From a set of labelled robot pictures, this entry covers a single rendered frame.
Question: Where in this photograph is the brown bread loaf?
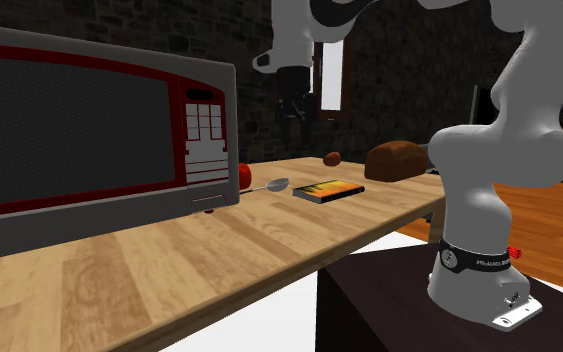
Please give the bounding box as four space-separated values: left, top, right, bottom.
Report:
364 140 430 184

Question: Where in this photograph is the red apple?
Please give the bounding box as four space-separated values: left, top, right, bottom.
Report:
238 163 253 191

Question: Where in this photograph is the grey and red microwave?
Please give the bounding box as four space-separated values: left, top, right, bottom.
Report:
0 21 242 265

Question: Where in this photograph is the silver spoon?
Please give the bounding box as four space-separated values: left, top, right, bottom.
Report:
239 177 291 196

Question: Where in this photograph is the light wooden table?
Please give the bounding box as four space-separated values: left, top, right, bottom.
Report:
0 155 448 352

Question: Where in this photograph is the orange and black book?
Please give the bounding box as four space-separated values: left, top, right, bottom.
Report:
292 179 367 205

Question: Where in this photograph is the dark robot stand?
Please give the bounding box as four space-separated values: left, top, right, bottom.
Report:
315 242 563 352

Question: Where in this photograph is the narrow brown-framed window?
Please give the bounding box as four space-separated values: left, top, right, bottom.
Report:
312 37 356 122

